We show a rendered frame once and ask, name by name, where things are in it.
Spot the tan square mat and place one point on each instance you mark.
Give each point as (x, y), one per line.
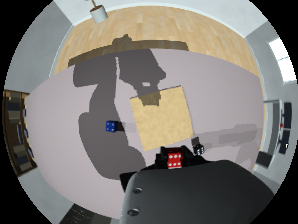
(162, 118)

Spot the red die with white pips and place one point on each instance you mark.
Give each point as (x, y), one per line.
(175, 157)

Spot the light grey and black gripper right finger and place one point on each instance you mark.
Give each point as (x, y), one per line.
(190, 160)

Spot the blue die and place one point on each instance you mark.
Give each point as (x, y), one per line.
(111, 126)

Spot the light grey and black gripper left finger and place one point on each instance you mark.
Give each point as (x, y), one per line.
(161, 162)

